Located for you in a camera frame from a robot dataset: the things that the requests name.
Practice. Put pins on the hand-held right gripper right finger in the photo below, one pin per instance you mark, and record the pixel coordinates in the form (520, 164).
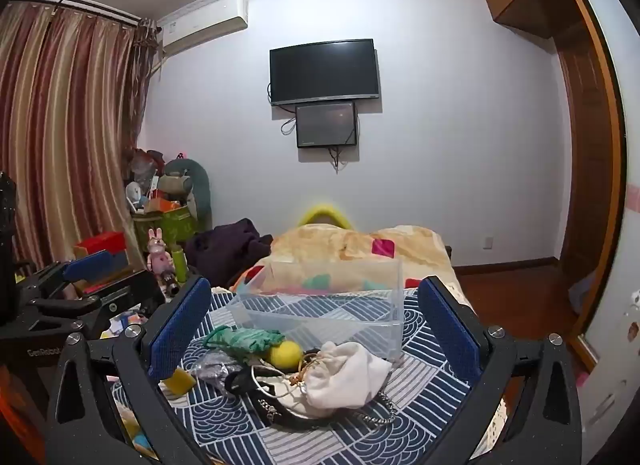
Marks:
(450, 332)

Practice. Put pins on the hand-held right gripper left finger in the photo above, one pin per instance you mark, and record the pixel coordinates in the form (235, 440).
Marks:
(180, 330)

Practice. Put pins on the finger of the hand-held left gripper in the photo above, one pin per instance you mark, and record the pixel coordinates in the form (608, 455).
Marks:
(90, 265)
(75, 306)

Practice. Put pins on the red box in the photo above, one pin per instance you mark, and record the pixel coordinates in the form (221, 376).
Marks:
(100, 244)

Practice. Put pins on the yellow sponge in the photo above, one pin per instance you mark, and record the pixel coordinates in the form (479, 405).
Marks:
(180, 381)

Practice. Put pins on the crumpled silver plastic bag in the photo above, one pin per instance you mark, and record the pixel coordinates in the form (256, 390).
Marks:
(215, 372)

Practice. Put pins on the green cloth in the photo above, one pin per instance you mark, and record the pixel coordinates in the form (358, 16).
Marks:
(245, 340)

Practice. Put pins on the green bottle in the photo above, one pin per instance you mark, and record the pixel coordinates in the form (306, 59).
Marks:
(179, 262)

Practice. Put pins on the pink rabbit toy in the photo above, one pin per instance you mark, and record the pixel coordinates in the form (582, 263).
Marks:
(159, 252)

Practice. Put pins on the blue patterned bedsheet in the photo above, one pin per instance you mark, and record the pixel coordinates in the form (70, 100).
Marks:
(425, 405)

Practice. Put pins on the green storage box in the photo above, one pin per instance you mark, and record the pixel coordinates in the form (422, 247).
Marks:
(167, 225)

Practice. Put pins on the dark purple cloth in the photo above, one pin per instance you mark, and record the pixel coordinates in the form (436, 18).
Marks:
(225, 250)

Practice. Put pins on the yellow ball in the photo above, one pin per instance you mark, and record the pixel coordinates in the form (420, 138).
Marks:
(285, 355)

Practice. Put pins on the white cloth pouch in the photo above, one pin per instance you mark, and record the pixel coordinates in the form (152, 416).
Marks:
(345, 375)

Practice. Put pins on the black belt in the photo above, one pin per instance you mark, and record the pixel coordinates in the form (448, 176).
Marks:
(280, 412)

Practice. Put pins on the grey green plush toy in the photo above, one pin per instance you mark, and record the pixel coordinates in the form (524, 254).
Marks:
(192, 185)

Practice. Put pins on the clear plastic box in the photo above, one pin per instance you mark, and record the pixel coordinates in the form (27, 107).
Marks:
(320, 317)

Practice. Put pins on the striped brown curtain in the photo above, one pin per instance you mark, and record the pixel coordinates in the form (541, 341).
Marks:
(65, 135)

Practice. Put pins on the floral patchwork blanket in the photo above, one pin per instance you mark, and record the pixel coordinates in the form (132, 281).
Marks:
(325, 245)

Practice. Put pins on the white sliding wardrobe door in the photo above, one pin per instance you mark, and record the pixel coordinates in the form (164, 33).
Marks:
(617, 270)

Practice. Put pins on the small black monitor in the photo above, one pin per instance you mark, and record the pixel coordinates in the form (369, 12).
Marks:
(326, 124)

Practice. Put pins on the white air conditioner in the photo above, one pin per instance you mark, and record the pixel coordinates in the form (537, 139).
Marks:
(205, 25)

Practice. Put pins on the white wall socket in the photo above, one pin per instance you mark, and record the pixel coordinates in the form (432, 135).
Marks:
(489, 243)

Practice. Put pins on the wooden door frame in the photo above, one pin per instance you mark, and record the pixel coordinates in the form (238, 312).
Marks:
(595, 155)

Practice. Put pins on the curtain rail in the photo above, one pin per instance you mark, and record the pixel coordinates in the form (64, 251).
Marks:
(75, 2)

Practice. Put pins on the wall-mounted black television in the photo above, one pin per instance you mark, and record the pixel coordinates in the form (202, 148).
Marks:
(324, 71)

